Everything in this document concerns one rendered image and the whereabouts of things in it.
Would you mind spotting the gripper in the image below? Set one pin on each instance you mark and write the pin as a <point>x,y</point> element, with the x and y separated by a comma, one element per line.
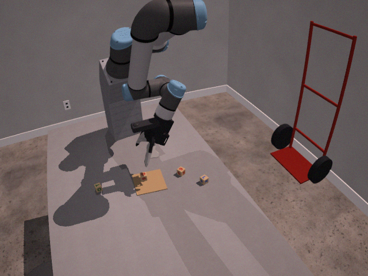
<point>155,135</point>

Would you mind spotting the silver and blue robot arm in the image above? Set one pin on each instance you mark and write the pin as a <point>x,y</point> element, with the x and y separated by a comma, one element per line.
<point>155,23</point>

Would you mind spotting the tan flat mat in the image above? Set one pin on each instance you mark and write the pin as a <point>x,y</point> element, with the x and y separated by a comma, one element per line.
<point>155,182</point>

